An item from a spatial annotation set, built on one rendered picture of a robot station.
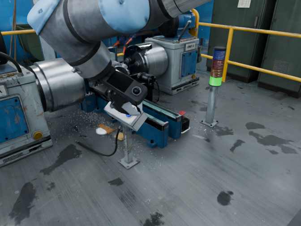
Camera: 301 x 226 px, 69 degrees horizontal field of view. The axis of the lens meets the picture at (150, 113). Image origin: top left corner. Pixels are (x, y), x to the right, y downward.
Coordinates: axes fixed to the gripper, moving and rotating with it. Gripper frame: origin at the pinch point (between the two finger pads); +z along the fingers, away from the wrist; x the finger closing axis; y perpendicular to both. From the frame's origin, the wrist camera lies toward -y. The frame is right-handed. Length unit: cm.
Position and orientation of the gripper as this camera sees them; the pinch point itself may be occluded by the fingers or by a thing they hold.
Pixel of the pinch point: (140, 112)
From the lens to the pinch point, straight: 66.3
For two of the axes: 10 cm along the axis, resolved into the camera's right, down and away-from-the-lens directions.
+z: 4.2, 5.3, 7.4
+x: -5.9, 7.8, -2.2
